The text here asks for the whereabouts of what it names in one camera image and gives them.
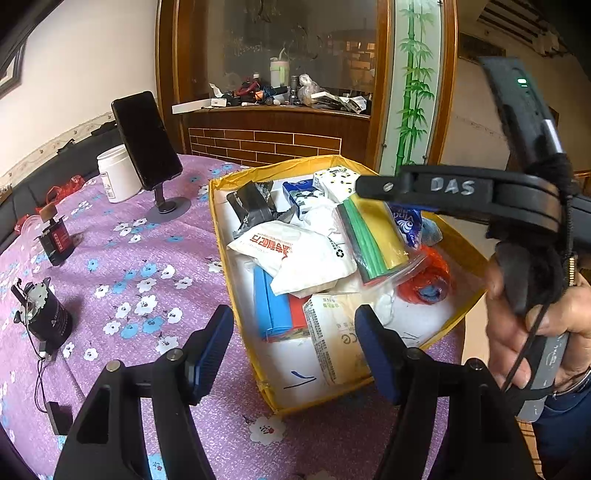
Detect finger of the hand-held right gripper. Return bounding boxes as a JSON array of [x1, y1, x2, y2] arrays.
[[355, 165, 504, 228]]

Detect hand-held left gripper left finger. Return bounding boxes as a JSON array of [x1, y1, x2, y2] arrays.
[[53, 305, 235, 480]]

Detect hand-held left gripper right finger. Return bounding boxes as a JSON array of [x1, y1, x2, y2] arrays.
[[353, 305, 539, 480]]

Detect beige tissue pack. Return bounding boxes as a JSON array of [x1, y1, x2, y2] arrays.
[[302, 292, 393, 387]]

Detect blue and white plastic bag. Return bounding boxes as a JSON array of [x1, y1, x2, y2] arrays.
[[388, 203, 426, 250]]

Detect zip bag of coloured sheets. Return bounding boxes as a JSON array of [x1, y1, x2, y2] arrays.
[[336, 194, 430, 289]]

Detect lemon print tissue pack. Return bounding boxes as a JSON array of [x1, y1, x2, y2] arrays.
[[313, 167, 363, 204]]

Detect yellow cardboard box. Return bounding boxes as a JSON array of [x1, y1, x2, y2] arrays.
[[208, 154, 490, 416]]

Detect white gloves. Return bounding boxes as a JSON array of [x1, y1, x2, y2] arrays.
[[300, 203, 345, 238]]

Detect blue and red cloth packet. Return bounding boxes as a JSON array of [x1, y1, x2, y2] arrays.
[[253, 267, 310, 342]]

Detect red plastic bag with towel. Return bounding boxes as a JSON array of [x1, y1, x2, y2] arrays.
[[398, 247, 453, 306]]

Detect white packet with red label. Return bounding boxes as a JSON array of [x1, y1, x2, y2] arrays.
[[227, 220, 358, 297]]

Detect person's right hand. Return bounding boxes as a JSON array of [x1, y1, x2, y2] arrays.
[[485, 258, 591, 393]]

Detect blue and white packet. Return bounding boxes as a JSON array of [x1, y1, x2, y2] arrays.
[[281, 179, 324, 215]]

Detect bamboo print panel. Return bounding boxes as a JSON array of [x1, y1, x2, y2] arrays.
[[374, 0, 451, 176]]

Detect purple floral tablecloth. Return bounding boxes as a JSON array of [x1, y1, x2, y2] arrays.
[[0, 154, 467, 480]]

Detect air conditioner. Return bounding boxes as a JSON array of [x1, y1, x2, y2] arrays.
[[478, 0, 568, 51]]

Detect wooden counter with clutter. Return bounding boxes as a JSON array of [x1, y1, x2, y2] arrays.
[[182, 104, 372, 176]]

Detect clear plastic bag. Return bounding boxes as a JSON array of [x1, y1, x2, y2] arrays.
[[298, 74, 324, 107]]

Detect black foil packet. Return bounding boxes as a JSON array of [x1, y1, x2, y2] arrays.
[[226, 181, 289, 227]]

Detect grey phone stand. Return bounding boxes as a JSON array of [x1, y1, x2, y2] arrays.
[[147, 182, 192, 221]]

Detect white bottle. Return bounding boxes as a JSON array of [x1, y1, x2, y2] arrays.
[[270, 48, 291, 90]]

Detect black motor with metal plate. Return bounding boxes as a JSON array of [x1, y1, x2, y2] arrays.
[[11, 277, 75, 361]]

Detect red black servo motor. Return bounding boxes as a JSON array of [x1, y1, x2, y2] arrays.
[[37, 203, 72, 267]]

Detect white plastic jar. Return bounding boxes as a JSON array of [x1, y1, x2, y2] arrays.
[[96, 144, 144, 204]]

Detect long white box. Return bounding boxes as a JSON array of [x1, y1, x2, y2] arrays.
[[172, 98, 228, 116]]

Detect person's blue jeans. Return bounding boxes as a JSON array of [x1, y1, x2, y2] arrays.
[[533, 383, 591, 480]]

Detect clear glass jar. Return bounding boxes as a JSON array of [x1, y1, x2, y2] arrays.
[[16, 213, 47, 236]]

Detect black smartphone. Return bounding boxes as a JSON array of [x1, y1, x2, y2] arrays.
[[111, 91, 184, 191]]

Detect black sofa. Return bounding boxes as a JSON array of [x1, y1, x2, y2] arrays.
[[0, 117, 121, 250]]

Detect wood framed glass partition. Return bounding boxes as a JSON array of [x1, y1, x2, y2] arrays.
[[154, 0, 458, 178]]

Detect framed painting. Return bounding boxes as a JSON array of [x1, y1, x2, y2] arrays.
[[0, 41, 26, 100]]

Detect metal bracelet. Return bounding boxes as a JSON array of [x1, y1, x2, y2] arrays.
[[551, 364, 591, 398]]

